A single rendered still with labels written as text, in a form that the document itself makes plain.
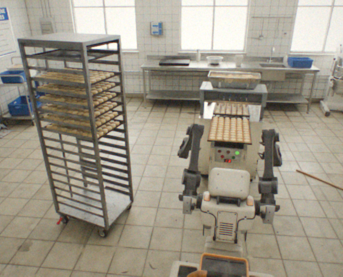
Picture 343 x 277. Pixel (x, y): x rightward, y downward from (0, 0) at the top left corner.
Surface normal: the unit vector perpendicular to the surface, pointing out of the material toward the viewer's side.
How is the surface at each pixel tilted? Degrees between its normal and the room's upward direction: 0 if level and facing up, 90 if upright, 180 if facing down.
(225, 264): 0
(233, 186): 47
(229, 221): 82
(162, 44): 90
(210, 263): 0
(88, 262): 0
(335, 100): 90
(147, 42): 90
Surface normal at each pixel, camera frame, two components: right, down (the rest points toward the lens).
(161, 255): 0.00, -0.90
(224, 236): -0.19, 0.29
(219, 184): -0.15, -0.29
